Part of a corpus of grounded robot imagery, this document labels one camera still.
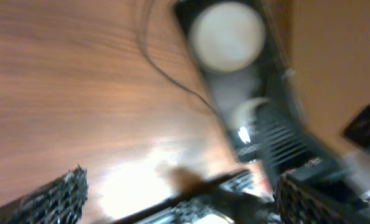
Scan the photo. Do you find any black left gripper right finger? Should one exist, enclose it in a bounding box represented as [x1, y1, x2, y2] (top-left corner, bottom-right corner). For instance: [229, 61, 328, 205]
[275, 175, 370, 224]

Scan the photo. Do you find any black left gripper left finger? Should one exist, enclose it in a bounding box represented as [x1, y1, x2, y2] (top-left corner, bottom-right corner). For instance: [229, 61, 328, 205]
[0, 166, 88, 224]

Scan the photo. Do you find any black Galaxy flip phone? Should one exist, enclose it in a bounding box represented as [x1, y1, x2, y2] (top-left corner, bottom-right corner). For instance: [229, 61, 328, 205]
[173, 0, 307, 164]

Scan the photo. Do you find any black overhead camera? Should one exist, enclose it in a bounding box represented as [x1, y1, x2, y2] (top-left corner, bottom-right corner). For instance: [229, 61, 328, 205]
[343, 104, 370, 155]

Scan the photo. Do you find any black charger cable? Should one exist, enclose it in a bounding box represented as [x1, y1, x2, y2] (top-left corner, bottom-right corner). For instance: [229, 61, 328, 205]
[136, 0, 220, 116]

